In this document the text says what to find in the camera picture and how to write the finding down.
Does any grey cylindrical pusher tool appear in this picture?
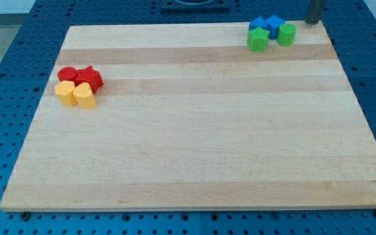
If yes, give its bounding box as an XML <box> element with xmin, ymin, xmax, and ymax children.
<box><xmin>305</xmin><ymin>0</ymin><xmax>326</xmax><ymax>25</ymax></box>

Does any blue cube block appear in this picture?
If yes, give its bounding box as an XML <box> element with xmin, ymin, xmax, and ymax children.
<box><xmin>265</xmin><ymin>15</ymin><xmax>285</xmax><ymax>40</ymax></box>

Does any green cylinder block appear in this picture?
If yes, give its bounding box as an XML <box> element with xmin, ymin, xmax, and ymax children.
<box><xmin>276</xmin><ymin>23</ymin><xmax>297</xmax><ymax>46</ymax></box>

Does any blue moon block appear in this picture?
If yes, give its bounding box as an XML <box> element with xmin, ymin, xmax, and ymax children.
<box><xmin>249</xmin><ymin>16</ymin><xmax>268</xmax><ymax>31</ymax></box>

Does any green star block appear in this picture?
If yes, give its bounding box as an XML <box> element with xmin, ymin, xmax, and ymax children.
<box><xmin>247</xmin><ymin>27</ymin><xmax>270</xmax><ymax>52</ymax></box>

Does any wooden board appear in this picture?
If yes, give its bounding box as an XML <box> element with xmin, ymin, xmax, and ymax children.
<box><xmin>0</xmin><ymin>21</ymin><xmax>376</xmax><ymax>212</ymax></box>

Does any red star block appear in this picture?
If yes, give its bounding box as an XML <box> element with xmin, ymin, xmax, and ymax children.
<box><xmin>74</xmin><ymin>65</ymin><xmax>104</xmax><ymax>94</ymax></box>

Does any yellow heart block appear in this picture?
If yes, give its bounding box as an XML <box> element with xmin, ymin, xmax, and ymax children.
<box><xmin>73</xmin><ymin>82</ymin><xmax>97</xmax><ymax>109</ymax></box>

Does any red cylinder block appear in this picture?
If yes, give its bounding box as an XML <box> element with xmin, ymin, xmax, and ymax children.
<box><xmin>57</xmin><ymin>67</ymin><xmax>78</xmax><ymax>82</ymax></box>

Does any yellow hexagon block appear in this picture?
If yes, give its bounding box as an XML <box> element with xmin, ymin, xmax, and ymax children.
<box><xmin>55</xmin><ymin>80</ymin><xmax>76</xmax><ymax>106</ymax></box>

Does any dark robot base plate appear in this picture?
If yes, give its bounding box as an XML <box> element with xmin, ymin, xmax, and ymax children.
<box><xmin>161</xmin><ymin>0</ymin><xmax>230</xmax><ymax>13</ymax></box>

